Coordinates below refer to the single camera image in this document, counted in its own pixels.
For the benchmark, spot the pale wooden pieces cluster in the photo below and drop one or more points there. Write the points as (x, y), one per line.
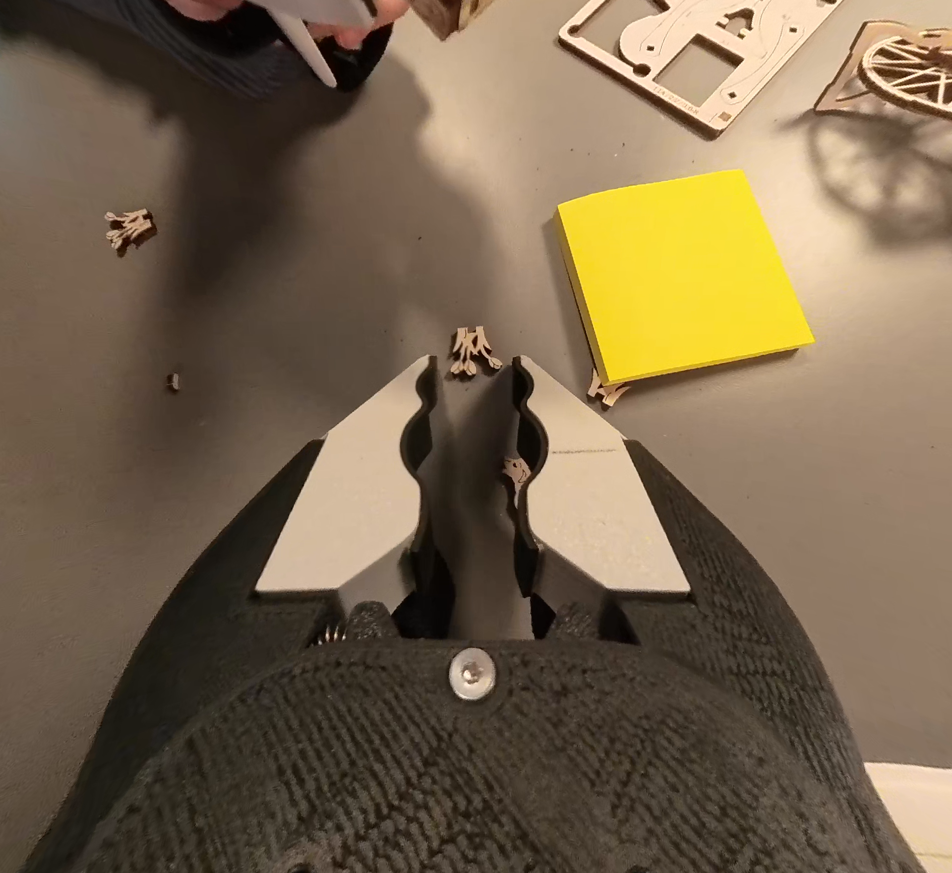
(132, 229)

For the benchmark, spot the wooden wheel model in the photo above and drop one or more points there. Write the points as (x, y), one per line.
(848, 84)

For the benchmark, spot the laser-cut wooden parts sheet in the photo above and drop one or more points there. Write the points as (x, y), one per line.
(669, 40)

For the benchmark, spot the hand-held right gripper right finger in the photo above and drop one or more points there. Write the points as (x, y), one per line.
(595, 516)

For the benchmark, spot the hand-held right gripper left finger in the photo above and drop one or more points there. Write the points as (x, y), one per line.
(349, 516)

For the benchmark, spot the yellow sticky note pad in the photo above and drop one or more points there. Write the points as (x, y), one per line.
(684, 278)

